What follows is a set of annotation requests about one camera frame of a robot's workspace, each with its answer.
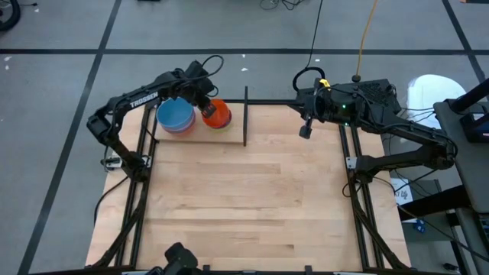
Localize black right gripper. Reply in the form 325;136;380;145
299;78;360;141

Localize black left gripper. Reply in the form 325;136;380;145
174;60;218;119

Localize orange bowl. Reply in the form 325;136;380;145
201;99;232;130

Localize pink bowl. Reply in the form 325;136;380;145
158;114;197;135

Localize blue bowl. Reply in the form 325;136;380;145
156;96;196;131

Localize white paper sheet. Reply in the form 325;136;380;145
391;178;413;207

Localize white round floor disc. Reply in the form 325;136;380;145
406;74;468;134

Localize dark grey table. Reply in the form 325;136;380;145
433;78;489;215

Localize black wheel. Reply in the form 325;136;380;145
0;0;22;32

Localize wooden shelf with black frame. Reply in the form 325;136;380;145
147;86;249;148

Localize yellow cable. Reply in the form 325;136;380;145
355;0;380;83

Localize black aluminium table frame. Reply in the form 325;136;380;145
86;98;412;274

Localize black cable bundle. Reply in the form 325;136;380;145
259;0;306;11

